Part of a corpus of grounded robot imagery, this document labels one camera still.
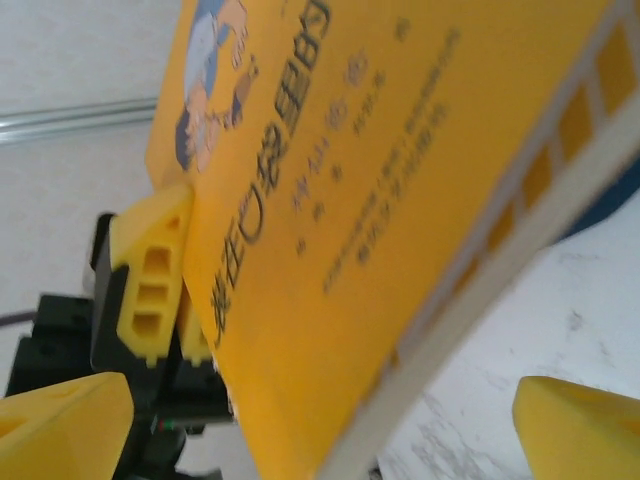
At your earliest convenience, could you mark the navy blue backpack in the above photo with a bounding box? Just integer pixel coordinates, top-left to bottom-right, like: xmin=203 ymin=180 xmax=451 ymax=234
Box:
xmin=559 ymin=159 xmax=640 ymax=236

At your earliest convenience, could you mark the aluminium frame post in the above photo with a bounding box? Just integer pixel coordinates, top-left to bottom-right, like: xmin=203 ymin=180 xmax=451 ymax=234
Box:
xmin=0 ymin=97 xmax=160 ymax=146

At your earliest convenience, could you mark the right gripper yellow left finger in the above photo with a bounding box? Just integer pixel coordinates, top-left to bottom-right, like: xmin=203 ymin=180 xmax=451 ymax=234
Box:
xmin=0 ymin=372 xmax=135 ymax=480

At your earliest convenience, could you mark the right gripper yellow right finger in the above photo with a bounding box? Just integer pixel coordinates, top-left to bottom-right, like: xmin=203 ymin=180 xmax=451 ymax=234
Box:
xmin=514 ymin=375 xmax=640 ymax=480

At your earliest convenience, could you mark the yellow paperback book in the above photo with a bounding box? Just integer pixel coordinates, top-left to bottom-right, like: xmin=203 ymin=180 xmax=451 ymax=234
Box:
xmin=144 ymin=0 xmax=640 ymax=480

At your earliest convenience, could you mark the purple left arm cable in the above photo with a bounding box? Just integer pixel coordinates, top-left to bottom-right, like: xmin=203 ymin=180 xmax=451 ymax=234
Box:
xmin=0 ymin=310 xmax=39 ymax=331

